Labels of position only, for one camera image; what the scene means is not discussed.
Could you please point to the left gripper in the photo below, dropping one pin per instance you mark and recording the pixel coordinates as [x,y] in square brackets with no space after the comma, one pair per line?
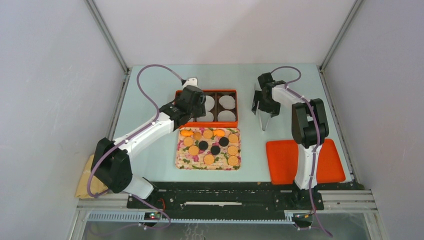
[201,111]

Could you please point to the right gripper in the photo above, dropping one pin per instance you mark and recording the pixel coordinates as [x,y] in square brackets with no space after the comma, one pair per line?
[274,109]

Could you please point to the metal tongs white handle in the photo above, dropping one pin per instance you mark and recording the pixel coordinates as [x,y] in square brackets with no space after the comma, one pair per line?
[264,118]

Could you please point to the orange cookie tin box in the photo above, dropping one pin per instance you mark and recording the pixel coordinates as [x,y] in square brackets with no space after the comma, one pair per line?
[216,94]

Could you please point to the round tan biscuit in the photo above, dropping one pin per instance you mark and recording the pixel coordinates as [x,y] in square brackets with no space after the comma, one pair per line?
[193,150]
[232,150]
[208,159]
[233,138]
[233,161]
[188,141]
[207,134]

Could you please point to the black sandwich cookie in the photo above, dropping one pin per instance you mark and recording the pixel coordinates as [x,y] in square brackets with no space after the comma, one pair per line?
[215,150]
[203,145]
[223,141]

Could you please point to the floral rectangular tray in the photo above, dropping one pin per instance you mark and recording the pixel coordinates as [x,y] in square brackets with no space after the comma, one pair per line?
[185,161]

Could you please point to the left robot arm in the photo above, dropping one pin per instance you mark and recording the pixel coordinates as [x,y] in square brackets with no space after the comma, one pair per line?
[112,161]

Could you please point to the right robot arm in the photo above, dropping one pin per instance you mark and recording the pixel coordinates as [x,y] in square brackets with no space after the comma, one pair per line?
[309,124]

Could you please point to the white paper cup liner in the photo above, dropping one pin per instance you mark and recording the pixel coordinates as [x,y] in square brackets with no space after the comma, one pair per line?
[226,116]
[227,102]
[209,117]
[209,103]

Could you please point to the orange fish shaped cookie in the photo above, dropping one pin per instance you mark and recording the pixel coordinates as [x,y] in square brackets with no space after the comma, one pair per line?
[186,133]
[219,132]

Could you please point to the orange swirl cookie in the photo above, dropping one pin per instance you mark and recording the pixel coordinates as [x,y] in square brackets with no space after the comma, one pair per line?
[197,135]

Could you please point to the orange tin lid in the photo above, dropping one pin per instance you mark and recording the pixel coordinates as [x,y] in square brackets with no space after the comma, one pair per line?
[282,158]

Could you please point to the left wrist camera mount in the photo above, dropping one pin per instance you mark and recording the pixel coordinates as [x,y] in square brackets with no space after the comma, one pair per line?
[193,81]

